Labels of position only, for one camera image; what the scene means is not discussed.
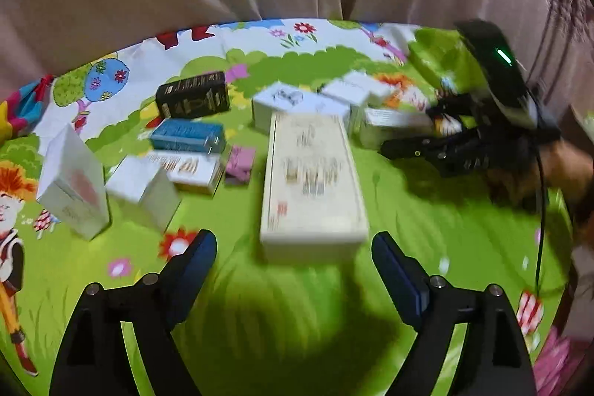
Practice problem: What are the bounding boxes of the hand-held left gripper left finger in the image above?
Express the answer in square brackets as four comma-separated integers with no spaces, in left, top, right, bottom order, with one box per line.
[49,229,219,396]

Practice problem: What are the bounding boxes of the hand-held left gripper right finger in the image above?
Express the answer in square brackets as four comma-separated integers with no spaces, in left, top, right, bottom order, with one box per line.
[371,231,539,396]

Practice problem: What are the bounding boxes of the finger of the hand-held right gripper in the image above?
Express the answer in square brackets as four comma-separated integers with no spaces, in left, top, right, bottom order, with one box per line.
[424,100,475,132]
[378,135,447,166]

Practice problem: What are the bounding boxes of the plain white box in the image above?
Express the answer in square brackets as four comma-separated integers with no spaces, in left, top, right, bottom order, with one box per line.
[359,107,434,148]
[106,156,182,233]
[320,70,393,132]

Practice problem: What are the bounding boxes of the person's right hand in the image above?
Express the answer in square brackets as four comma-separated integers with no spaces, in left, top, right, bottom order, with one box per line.
[487,140,594,216]

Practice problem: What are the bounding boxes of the cartoon printed cloth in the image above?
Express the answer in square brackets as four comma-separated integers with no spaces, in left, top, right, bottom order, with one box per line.
[0,19,576,396]

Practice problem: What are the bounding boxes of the white box with orange print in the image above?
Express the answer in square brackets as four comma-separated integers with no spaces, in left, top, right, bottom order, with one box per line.
[147,151,223,196]

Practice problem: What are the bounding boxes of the small pink box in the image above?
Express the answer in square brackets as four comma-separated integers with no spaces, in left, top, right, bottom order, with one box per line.
[225,145,257,186]

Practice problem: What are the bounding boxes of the long beige box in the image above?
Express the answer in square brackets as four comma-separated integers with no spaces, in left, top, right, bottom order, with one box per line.
[259,113,369,262]

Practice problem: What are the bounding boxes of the blue box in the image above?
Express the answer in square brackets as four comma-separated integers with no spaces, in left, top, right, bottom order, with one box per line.
[149,119,227,154]

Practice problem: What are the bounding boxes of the white box with grey print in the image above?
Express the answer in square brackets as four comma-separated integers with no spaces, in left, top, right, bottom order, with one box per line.
[252,83,351,134]

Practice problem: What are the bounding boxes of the tall white box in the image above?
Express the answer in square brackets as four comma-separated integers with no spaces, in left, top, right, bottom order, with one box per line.
[36,123,111,240]

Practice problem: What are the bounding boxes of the black box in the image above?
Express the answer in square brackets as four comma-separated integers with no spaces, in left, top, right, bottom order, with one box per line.
[155,71,231,120]

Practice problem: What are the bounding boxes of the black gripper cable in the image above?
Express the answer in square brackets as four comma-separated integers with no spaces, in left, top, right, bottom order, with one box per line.
[529,83,552,292]

